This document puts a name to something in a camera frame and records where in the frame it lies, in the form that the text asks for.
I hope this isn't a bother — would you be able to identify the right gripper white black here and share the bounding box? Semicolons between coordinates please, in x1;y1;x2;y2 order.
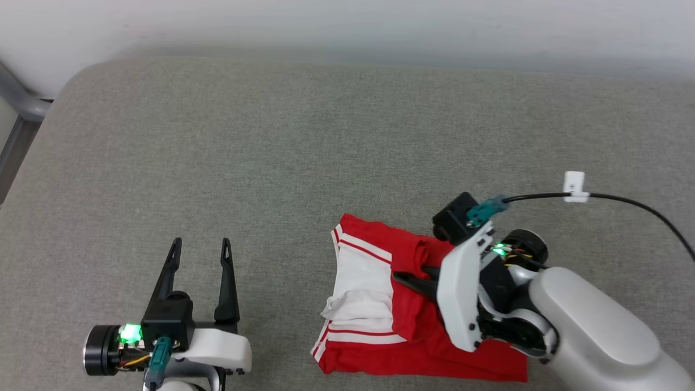
392;222;548;352

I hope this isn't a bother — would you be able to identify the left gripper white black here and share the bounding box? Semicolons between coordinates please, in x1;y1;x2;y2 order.
83;237;252;376

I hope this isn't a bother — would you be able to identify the red Bulls 23 jersey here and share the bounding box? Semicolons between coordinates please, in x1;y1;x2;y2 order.
311;213;528;382

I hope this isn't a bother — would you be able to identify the left teal cable connector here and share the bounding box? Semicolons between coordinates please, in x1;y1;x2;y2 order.
144;337;173;390

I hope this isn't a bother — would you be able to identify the teal cable connector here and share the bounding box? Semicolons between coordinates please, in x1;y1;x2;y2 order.
466;197;509;228
144;337;173;390

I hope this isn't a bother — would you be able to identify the right teal cable connector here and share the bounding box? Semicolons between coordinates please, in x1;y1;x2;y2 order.
466;197;509;228

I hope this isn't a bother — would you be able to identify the right camera black cable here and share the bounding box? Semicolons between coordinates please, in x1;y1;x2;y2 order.
502;192;695;261

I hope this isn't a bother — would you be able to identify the white cable clip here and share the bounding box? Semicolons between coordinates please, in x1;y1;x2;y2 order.
563;171;591;203

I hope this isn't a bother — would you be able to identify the grey metal frame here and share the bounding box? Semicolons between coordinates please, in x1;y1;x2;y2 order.
0;60;54;205

